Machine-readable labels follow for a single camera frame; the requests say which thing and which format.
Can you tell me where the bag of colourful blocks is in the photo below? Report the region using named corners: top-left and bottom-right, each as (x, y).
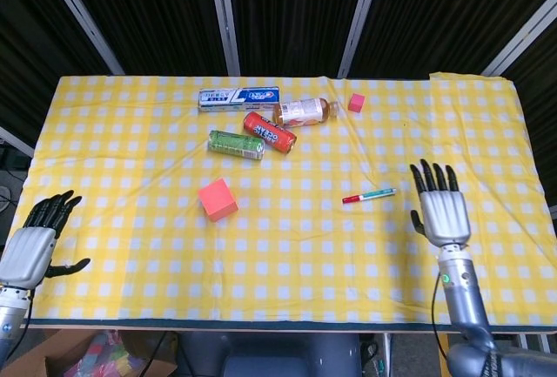
top-left (64, 331), bottom-right (148, 377)

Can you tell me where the black pleated curtain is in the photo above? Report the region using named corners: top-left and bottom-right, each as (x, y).
top-left (0, 0), bottom-right (557, 169)

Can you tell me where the large orange cube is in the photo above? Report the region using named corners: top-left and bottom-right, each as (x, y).
top-left (197, 178), bottom-right (239, 223)

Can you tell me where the red and teal marker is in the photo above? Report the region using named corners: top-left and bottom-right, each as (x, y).
top-left (341, 187), bottom-right (398, 205)

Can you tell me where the red soda can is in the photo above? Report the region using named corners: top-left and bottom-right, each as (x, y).
top-left (242, 111), bottom-right (299, 154)

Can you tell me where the amber tea plastic bottle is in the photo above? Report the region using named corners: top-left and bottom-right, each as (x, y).
top-left (272, 97), bottom-right (340, 129)

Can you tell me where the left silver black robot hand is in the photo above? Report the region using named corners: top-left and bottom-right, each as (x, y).
top-left (0, 189), bottom-right (91, 287)

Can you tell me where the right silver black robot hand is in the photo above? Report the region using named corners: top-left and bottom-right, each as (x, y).
top-left (409, 158), bottom-right (473, 247)

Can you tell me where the white metal frame post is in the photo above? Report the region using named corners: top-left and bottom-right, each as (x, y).
top-left (206, 0), bottom-right (242, 77)
top-left (481, 0), bottom-right (557, 77)
top-left (37, 0), bottom-right (126, 76)
top-left (337, 0), bottom-right (385, 79)

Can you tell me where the blue white toothpaste box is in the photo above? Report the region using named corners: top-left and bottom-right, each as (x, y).
top-left (198, 85), bottom-right (281, 113)

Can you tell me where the yellow white checkered tablecloth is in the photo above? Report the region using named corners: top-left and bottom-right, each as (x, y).
top-left (23, 72), bottom-right (557, 324)

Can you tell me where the brown cardboard box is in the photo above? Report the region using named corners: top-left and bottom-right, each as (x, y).
top-left (0, 328), bottom-right (179, 377)

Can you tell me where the black cable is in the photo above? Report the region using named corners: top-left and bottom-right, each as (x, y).
top-left (429, 279), bottom-right (450, 377)
top-left (0, 287), bottom-right (35, 363)
top-left (141, 332), bottom-right (178, 377)

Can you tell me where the green drink can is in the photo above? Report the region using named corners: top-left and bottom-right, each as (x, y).
top-left (206, 129), bottom-right (266, 161)

